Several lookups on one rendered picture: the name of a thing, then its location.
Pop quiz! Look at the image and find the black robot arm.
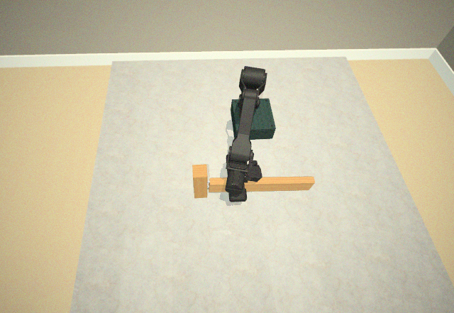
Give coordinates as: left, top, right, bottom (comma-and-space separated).
225, 66, 267, 194

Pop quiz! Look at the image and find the brown wooden board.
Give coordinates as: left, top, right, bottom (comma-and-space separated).
207, 177, 315, 192

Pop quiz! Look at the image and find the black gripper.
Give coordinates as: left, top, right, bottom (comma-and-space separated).
226, 155, 247, 202

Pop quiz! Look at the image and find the wooden post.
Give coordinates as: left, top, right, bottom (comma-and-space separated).
192, 164, 207, 198

